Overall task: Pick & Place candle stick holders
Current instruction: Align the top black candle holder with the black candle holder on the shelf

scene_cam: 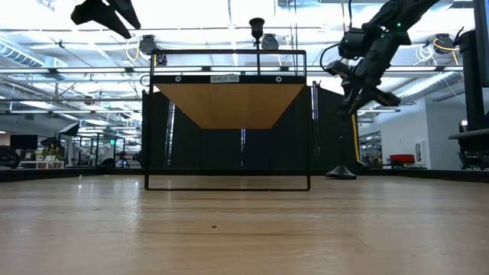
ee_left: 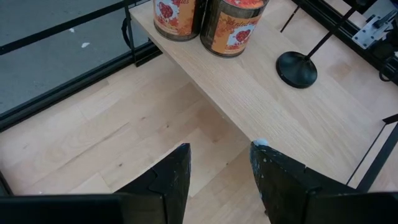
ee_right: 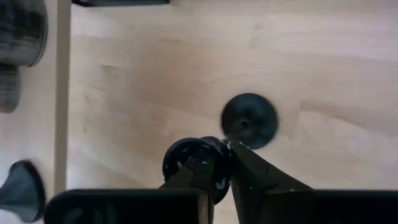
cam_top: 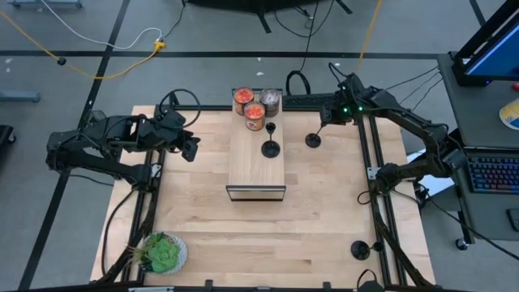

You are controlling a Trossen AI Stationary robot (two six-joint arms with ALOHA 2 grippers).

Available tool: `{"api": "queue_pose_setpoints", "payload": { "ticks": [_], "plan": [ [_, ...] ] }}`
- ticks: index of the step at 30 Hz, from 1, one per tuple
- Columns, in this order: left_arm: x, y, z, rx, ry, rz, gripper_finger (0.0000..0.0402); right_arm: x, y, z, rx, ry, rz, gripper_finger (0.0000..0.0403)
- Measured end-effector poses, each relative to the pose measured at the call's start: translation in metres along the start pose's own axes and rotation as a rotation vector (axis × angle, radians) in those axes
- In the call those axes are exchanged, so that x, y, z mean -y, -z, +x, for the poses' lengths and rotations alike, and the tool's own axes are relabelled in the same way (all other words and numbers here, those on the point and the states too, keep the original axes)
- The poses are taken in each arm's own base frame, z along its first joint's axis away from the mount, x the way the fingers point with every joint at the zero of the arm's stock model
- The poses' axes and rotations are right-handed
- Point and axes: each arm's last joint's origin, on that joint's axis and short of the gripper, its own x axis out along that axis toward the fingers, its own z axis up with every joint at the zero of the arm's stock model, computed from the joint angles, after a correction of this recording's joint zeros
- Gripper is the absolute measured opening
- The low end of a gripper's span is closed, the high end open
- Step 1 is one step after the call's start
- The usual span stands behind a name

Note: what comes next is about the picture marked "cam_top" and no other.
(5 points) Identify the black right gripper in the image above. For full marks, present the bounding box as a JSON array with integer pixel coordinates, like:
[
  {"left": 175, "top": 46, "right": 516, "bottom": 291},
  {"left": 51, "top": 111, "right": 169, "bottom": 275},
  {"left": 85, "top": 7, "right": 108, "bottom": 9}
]
[{"left": 320, "top": 72, "right": 372, "bottom": 126}]

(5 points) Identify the black floor cable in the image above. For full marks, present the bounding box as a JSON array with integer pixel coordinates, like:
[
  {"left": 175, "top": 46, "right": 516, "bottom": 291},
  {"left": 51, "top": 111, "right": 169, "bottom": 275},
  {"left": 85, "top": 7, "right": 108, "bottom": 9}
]
[{"left": 285, "top": 0, "right": 321, "bottom": 97}]

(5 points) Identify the black backlit keyboard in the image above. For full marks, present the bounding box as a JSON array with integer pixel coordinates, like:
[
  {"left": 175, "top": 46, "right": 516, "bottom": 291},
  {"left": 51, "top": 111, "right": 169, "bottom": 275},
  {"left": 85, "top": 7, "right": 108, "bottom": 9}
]
[{"left": 465, "top": 155, "right": 519, "bottom": 195}]

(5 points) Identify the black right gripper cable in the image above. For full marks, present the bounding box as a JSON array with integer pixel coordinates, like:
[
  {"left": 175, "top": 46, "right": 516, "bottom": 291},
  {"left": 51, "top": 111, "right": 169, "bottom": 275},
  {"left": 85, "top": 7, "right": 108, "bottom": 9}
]
[{"left": 328, "top": 62, "right": 354, "bottom": 88}]

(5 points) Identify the black candlestick holder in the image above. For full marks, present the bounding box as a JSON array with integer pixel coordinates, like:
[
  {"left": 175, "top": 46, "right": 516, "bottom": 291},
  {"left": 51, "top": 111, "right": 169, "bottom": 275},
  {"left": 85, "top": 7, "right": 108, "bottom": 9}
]
[
  {"left": 350, "top": 239, "right": 384, "bottom": 262},
  {"left": 304, "top": 123, "right": 325, "bottom": 149},
  {"left": 260, "top": 121, "right": 281, "bottom": 160}
]

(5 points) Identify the yellow power cable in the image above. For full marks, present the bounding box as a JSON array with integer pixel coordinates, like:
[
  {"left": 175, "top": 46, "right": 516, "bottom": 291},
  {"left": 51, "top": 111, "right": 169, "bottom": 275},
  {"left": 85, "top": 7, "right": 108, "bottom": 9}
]
[
  {"left": 354, "top": 0, "right": 384, "bottom": 72},
  {"left": 0, "top": 10, "right": 167, "bottom": 80}
]

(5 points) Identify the black aluminium table frame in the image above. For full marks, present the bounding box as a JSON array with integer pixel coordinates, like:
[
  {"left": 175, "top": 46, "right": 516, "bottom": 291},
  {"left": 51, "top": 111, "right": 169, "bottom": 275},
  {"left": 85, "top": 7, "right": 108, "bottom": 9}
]
[{"left": 97, "top": 89, "right": 437, "bottom": 292}]

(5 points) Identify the grey computer cart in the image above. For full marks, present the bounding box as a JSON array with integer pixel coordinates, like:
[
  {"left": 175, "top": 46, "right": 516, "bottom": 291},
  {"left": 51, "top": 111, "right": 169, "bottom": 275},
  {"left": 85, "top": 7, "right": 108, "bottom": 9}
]
[{"left": 437, "top": 52, "right": 519, "bottom": 251}]

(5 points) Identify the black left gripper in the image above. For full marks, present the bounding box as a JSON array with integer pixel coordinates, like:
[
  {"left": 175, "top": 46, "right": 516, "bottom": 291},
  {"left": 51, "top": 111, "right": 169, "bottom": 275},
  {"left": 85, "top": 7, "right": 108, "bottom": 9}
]
[{"left": 137, "top": 111, "right": 202, "bottom": 162}]

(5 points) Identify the white sheet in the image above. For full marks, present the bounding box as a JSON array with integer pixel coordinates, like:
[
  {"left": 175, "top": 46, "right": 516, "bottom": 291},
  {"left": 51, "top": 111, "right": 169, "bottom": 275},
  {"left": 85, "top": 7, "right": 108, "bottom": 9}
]
[{"left": 405, "top": 152, "right": 456, "bottom": 199}]

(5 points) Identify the black computer monitor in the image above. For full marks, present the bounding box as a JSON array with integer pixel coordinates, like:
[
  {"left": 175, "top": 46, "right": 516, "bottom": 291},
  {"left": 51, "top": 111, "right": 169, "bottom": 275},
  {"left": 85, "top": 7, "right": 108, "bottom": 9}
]
[{"left": 452, "top": 0, "right": 519, "bottom": 87}]

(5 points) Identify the metal tin candle orange wax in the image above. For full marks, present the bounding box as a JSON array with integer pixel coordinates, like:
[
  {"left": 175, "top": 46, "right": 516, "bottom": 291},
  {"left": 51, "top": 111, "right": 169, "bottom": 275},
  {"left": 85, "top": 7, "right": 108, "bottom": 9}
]
[
  {"left": 233, "top": 86, "right": 256, "bottom": 117},
  {"left": 243, "top": 101, "right": 267, "bottom": 132}
]

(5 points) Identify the black stand base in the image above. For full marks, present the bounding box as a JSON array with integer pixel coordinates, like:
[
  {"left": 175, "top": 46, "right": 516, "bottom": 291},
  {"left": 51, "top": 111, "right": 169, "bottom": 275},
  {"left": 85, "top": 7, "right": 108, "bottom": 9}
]
[{"left": 184, "top": 0, "right": 354, "bottom": 34}]

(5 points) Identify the black perforated controller box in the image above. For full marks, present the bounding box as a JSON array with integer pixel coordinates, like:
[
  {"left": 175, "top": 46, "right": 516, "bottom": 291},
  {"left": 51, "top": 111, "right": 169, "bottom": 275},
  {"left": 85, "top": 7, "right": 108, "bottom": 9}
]
[
  {"left": 282, "top": 92, "right": 337, "bottom": 110},
  {"left": 83, "top": 109, "right": 107, "bottom": 127}
]

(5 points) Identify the green succulent in white pot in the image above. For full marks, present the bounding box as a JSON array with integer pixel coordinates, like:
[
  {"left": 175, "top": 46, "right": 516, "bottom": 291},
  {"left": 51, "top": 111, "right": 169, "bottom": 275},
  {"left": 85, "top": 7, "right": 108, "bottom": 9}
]
[{"left": 127, "top": 230, "right": 189, "bottom": 276}]

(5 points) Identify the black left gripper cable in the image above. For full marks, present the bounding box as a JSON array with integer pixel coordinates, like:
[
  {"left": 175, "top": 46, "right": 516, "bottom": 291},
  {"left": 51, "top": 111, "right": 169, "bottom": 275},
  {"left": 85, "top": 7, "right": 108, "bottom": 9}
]
[{"left": 157, "top": 88, "right": 202, "bottom": 129}]

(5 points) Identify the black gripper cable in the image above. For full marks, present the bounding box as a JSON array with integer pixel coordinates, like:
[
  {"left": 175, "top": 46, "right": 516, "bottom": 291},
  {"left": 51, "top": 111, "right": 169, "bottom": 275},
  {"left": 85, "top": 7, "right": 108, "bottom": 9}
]
[
  {"left": 328, "top": 62, "right": 354, "bottom": 88},
  {"left": 157, "top": 88, "right": 202, "bottom": 129}
]

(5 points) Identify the wooden box platform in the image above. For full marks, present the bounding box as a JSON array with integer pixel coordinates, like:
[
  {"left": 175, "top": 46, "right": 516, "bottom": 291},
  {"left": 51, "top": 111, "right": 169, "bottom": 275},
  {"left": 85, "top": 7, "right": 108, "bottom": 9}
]
[{"left": 225, "top": 87, "right": 288, "bottom": 203}]

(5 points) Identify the white power cable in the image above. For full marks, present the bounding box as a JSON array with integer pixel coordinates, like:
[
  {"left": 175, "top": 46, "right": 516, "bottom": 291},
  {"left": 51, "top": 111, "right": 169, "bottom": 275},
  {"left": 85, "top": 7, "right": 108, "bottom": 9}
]
[{"left": 40, "top": 0, "right": 164, "bottom": 50}]

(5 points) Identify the grey metal floor bar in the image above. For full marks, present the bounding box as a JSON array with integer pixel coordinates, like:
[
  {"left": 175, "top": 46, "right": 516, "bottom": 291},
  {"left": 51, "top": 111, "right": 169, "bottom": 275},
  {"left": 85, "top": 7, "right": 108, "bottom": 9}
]
[
  {"left": 0, "top": 90, "right": 41, "bottom": 103},
  {"left": 6, "top": 0, "right": 84, "bottom": 9}
]

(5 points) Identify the metal tin candle grey wax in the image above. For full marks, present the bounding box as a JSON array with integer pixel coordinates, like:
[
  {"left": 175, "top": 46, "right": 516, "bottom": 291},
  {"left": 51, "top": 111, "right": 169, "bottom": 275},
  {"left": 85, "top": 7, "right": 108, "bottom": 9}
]
[{"left": 258, "top": 88, "right": 282, "bottom": 118}]

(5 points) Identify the black floor object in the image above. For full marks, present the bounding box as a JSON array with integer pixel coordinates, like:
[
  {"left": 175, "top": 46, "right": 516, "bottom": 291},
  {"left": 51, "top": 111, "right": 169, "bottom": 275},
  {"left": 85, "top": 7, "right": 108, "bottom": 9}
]
[{"left": 0, "top": 124, "right": 17, "bottom": 145}]

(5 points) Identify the white yellow blue disc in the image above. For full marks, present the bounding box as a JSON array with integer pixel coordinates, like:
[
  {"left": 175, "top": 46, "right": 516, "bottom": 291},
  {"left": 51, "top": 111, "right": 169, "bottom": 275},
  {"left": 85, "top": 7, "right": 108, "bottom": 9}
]
[{"left": 499, "top": 97, "right": 519, "bottom": 131}]

